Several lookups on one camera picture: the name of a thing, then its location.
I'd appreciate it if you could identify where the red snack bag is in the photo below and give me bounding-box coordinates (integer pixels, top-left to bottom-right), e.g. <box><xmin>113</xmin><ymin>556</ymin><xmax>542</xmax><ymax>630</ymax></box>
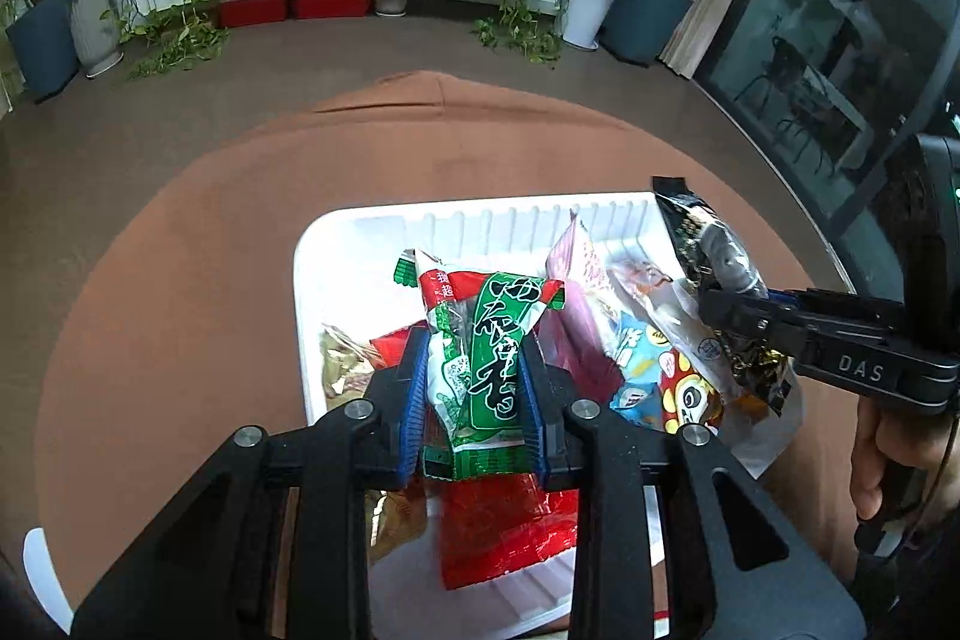
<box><xmin>366</xmin><ymin>320</ymin><xmax>581</xmax><ymax>593</ymax></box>

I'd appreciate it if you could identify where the white chair seat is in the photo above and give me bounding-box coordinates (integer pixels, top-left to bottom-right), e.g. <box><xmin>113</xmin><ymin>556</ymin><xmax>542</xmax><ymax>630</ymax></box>
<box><xmin>21</xmin><ymin>528</ymin><xmax>73</xmax><ymax>633</ymax></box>

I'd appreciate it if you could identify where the white plant pot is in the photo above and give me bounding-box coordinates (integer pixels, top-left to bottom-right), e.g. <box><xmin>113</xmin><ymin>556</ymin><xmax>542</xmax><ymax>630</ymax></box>
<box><xmin>70</xmin><ymin>0</ymin><xmax>124</xmax><ymax>80</ymax></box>

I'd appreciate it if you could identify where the black snack package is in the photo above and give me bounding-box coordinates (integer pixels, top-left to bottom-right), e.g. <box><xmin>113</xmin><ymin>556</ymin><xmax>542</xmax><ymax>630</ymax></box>
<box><xmin>651</xmin><ymin>175</ymin><xmax>793</xmax><ymax>416</ymax></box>

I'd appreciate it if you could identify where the blue panda snack bag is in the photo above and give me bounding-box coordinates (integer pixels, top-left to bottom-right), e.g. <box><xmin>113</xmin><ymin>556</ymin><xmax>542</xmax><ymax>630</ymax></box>
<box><xmin>608</xmin><ymin>319</ymin><xmax>724</xmax><ymax>434</ymax></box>

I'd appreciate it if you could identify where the white orange-print snack bag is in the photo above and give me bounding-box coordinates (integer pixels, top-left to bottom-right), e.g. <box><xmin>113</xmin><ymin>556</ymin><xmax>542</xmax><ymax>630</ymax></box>
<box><xmin>607</xmin><ymin>259</ymin><xmax>742</xmax><ymax>403</ymax></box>

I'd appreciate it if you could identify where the pink snack wrapper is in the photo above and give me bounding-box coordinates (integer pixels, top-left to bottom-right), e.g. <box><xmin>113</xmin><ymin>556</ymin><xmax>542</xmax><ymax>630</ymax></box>
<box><xmin>535</xmin><ymin>213</ymin><xmax>623</xmax><ymax>404</ymax></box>

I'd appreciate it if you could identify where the red storage box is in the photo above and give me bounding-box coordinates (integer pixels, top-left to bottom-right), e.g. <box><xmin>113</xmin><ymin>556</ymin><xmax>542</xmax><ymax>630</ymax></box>
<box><xmin>218</xmin><ymin>0</ymin><xmax>288</xmax><ymax>29</ymax></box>
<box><xmin>293</xmin><ymin>0</ymin><xmax>371</xmax><ymax>19</ymax></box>

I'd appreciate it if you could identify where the white plastic tray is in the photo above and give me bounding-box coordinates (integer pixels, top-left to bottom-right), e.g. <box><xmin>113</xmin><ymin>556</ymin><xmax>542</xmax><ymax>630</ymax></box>
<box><xmin>293</xmin><ymin>193</ymin><xmax>682</xmax><ymax>638</ymax></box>

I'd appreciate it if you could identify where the green snack packet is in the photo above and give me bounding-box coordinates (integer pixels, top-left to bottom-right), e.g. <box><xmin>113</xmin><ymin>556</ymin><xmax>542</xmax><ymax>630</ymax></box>
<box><xmin>394</xmin><ymin>250</ymin><xmax>565</xmax><ymax>481</ymax></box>

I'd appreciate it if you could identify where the person's right hand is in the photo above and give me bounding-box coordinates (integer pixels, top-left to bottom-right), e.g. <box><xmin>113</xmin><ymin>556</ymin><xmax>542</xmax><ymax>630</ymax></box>
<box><xmin>850</xmin><ymin>398</ymin><xmax>958</xmax><ymax>528</ymax></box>

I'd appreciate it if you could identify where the yellow snack packet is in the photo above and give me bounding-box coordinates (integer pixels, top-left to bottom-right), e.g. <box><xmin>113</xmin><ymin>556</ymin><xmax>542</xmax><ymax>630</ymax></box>
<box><xmin>319</xmin><ymin>323</ymin><xmax>430</xmax><ymax>566</ymax></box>

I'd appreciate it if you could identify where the dark blue plant pot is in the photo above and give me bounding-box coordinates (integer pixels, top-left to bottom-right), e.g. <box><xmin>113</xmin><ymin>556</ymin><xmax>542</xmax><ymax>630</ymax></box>
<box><xmin>5</xmin><ymin>0</ymin><xmax>80</xmax><ymax>103</ymax></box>

